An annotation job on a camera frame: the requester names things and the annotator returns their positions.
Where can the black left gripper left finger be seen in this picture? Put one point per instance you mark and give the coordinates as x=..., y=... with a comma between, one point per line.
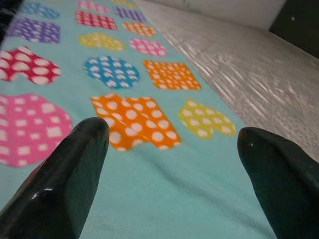
x=54, y=194

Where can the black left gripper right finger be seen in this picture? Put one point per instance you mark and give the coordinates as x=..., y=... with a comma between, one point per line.
x=286, y=194

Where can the teal blanket with colourful patches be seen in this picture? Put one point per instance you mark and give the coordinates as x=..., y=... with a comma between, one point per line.
x=149, y=174

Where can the white quilted mattress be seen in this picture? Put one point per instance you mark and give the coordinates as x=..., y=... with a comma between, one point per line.
x=249, y=74

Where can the dark tufted studded headboard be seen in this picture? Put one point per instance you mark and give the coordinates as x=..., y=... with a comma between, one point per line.
x=299, y=30

